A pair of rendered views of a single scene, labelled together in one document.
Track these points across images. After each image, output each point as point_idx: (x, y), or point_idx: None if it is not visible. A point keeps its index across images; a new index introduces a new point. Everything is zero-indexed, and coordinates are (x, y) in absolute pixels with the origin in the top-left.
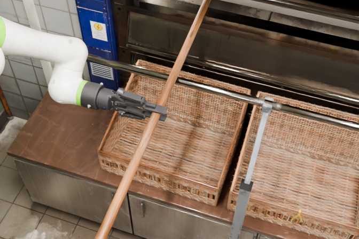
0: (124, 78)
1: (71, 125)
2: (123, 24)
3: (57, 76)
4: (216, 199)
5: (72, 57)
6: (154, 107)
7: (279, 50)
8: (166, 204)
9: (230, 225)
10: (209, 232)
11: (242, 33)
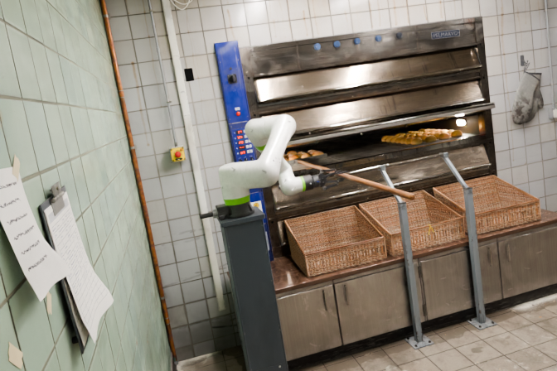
0: (274, 248)
1: None
2: (269, 198)
3: (286, 176)
4: (385, 249)
5: (288, 166)
6: (341, 171)
7: (357, 174)
8: (361, 272)
9: (402, 266)
10: (393, 286)
11: (337, 170)
